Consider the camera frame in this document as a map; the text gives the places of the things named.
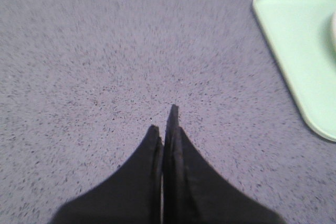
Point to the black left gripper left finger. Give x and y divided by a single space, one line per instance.
131 195

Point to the beige round plate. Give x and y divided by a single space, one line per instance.
333 28

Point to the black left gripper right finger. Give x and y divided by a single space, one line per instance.
194 192

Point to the light green rectangular tray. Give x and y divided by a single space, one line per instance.
298 35

